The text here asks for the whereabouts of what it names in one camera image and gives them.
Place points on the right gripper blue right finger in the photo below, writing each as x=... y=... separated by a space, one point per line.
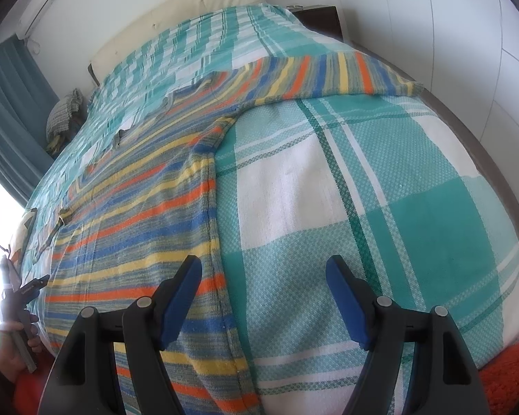
x=444 y=378

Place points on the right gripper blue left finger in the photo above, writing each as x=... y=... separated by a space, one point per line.
x=84 y=377

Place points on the striped knit sweater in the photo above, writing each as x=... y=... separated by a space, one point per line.
x=128 y=222

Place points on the pile of folded clothes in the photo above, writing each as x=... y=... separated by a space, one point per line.
x=64 y=122

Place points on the person's left hand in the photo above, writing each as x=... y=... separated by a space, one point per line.
x=11 y=362

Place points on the patterned beige cushion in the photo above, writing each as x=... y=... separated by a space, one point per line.
x=23 y=234

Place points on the orange shaggy rug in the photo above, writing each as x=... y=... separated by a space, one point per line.
x=500 y=379

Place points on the teal curtain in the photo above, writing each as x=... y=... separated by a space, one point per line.
x=26 y=99

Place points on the white air conditioner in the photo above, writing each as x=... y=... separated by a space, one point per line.
x=30 y=17

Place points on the white wardrobe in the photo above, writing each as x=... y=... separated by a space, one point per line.
x=466 y=52

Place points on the cream headboard cushion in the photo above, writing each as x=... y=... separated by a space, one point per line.
x=148 y=26

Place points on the dark wooden nightstand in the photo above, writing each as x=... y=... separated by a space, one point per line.
x=321 y=19

